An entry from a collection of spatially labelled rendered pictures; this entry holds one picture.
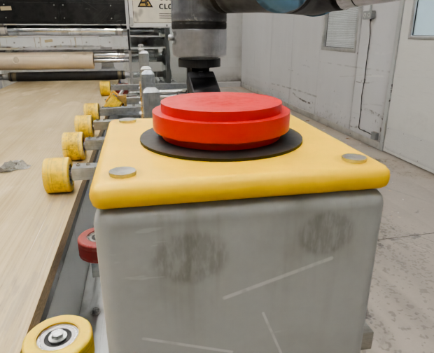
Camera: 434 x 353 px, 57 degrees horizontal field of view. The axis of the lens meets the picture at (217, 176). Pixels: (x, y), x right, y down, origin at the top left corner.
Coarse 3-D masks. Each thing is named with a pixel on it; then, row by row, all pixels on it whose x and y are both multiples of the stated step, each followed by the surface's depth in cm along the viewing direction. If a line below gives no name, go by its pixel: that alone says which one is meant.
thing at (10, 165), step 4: (16, 160) 110; (20, 160) 108; (4, 164) 107; (8, 164) 107; (12, 164) 108; (16, 164) 108; (20, 164) 108; (24, 164) 109; (0, 168) 105; (4, 168) 106; (8, 168) 105; (12, 168) 106; (16, 168) 107; (20, 168) 107; (24, 168) 108; (28, 168) 108
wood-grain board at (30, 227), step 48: (0, 96) 229; (48, 96) 229; (96, 96) 229; (0, 144) 131; (48, 144) 131; (0, 192) 92; (0, 240) 71; (48, 240) 71; (0, 288) 58; (48, 288) 61; (0, 336) 49
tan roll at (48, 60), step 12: (0, 60) 282; (12, 60) 284; (24, 60) 285; (36, 60) 287; (48, 60) 288; (60, 60) 290; (72, 60) 291; (84, 60) 293; (96, 60) 298; (108, 60) 300; (120, 60) 301
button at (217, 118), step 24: (192, 96) 12; (216, 96) 12; (240, 96) 12; (264, 96) 12; (168, 120) 10; (192, 120) 10; (216, 120) 10; (240, 120) 10; (264, 120) 10; (288, 120) 11; (192, 144) 10; (216, 144) 10; (240, 144) 10; (264, 144) 11
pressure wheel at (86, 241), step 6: (90, 228) 74; (84, 234) 72; (90, 234) 72; (78, 240) 70; (84, 240) 70; (90, 240) 70; (78, 246) 70; (84, 246) 68; (90, 246) 68; (96, 246) 68; (84, 252) 69; (90, 252) 68; (96, 252) 68; (84, 258) 69; (90, 258) 69; (96, 258) 69
